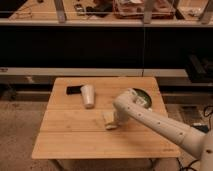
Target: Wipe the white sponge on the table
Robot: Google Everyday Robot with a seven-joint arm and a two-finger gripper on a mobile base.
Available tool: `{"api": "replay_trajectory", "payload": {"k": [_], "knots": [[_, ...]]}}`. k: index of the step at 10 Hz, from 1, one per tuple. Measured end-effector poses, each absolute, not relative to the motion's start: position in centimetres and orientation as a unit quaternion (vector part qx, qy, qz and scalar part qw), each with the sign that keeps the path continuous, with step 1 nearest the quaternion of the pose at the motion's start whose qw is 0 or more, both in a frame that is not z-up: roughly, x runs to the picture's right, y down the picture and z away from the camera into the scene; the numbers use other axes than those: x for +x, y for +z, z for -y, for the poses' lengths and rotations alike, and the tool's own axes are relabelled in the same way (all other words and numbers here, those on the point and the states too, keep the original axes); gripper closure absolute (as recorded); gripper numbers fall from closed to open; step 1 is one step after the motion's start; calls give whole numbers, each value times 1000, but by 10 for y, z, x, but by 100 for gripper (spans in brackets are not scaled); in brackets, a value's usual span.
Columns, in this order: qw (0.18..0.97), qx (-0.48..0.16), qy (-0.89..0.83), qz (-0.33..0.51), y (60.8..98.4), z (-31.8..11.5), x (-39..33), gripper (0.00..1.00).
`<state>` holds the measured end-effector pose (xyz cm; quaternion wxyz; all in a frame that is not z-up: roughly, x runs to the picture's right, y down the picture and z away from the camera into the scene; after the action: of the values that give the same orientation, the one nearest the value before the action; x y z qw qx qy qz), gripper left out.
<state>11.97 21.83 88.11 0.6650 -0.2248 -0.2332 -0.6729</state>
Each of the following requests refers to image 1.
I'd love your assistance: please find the wooden folding table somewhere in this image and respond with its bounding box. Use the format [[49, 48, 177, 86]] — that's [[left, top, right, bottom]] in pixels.
[[32, 77, 180, 159]]

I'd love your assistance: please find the long metal shelf unit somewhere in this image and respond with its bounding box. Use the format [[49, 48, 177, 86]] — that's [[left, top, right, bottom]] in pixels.
[[0, 0, 213, 84]]

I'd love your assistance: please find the green bowl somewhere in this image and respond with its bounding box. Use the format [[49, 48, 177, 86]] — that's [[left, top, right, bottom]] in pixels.
[[134, 88, 152, 109]]

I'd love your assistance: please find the black rectangular block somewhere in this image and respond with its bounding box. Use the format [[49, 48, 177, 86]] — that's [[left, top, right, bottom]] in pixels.
[[66, 86, 81, 95]]

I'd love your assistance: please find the white paper cup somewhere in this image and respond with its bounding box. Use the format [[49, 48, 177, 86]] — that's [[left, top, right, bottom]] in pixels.
[[80, 84, 95, 109]]

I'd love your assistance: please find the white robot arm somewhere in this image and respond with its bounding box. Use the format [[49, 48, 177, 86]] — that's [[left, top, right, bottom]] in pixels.
[[113, 88, 213, 171]]

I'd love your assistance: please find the cluttered tray on shelf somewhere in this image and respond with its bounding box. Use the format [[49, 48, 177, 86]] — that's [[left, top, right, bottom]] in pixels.
[[113, 0, 175, 19]]

